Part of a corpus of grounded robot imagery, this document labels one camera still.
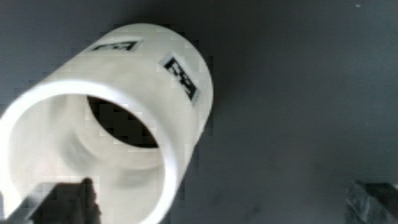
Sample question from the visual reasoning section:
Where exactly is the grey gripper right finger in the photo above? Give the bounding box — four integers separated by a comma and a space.
345, 182, 398, 224

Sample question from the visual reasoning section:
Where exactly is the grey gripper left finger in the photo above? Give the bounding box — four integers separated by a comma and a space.
2, 178, 101, 224

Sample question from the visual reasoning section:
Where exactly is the white lamp shade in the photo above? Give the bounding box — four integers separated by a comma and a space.
0, 23, 213, 224

